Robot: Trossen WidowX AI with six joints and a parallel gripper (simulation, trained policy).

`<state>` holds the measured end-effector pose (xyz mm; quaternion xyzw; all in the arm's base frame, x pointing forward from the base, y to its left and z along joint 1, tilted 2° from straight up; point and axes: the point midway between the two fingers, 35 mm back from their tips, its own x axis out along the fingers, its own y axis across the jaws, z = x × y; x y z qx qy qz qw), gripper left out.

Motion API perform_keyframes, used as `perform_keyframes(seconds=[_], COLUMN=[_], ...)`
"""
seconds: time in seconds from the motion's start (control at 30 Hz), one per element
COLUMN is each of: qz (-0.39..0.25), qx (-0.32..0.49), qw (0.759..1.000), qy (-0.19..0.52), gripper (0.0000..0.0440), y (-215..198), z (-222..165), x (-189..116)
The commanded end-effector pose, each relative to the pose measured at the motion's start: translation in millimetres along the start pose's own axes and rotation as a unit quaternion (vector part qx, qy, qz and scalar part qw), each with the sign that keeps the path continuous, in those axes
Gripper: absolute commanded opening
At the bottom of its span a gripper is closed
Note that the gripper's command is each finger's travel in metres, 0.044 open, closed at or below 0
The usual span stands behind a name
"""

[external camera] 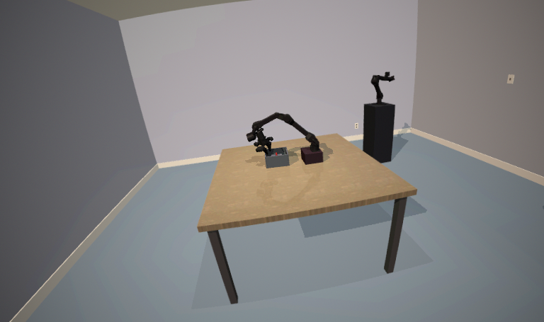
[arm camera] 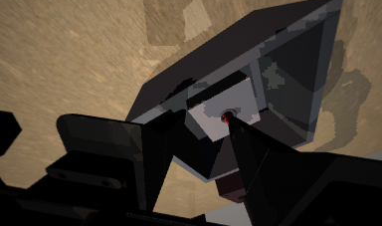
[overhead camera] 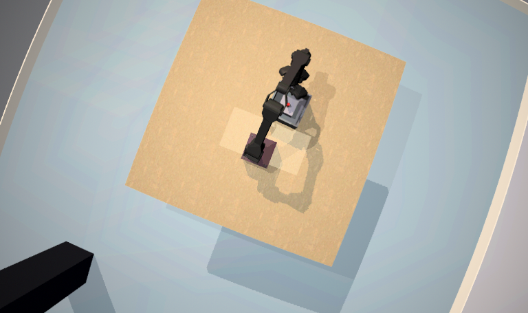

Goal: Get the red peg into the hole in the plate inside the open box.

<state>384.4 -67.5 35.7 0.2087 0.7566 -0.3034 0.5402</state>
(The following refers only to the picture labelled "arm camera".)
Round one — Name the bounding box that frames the red peg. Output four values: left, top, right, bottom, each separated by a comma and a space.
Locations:
223, 112, 233, 125

